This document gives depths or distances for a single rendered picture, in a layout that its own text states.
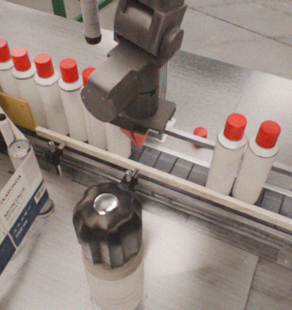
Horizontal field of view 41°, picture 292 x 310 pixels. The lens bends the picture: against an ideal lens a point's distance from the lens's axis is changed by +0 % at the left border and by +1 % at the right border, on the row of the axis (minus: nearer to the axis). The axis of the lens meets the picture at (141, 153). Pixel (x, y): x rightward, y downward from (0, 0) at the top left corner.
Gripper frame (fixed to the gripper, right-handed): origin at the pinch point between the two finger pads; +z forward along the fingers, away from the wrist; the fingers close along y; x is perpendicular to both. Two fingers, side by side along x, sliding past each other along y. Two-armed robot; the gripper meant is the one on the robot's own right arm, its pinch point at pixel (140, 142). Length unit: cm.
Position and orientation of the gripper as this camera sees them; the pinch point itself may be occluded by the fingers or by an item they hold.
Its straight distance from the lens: 69.1
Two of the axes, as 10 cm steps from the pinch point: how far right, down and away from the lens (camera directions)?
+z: 0.0, 6.2, 7.9
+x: 4.3, -7.1, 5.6
